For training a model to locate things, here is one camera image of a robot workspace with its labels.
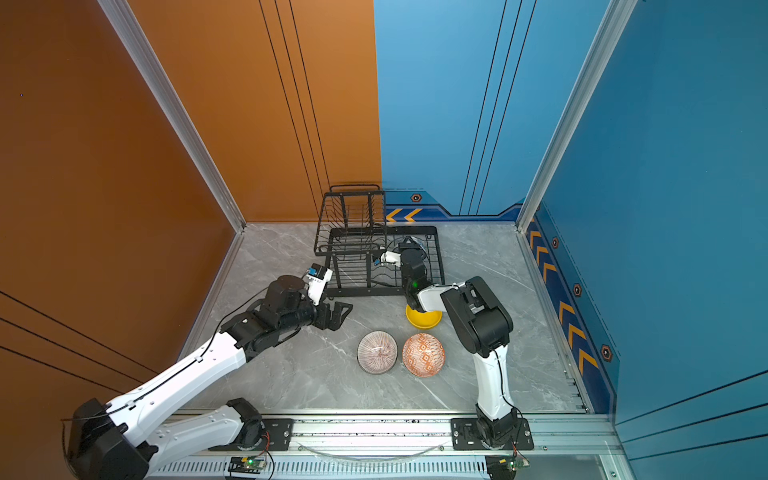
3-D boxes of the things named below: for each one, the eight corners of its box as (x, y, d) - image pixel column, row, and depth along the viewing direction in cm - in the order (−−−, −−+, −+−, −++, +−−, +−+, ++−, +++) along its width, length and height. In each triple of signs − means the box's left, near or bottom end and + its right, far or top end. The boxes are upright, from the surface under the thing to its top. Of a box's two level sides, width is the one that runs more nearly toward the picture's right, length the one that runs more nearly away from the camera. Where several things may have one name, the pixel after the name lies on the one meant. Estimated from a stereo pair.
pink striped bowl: (352, 363, 86) (349, 354, 81) (373, 334, 92) (371, 323, 86) (381, 383, 83) (380, 374, 77) (401, 351, 89) (402, 341, 83)
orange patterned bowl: (402, 378, 84) (403, 370, 78) (402, 342, 90) (402, 333, 85) (444, 378, 84) (447, 370, 78) (440, 342, 90) (443, 333, 85)
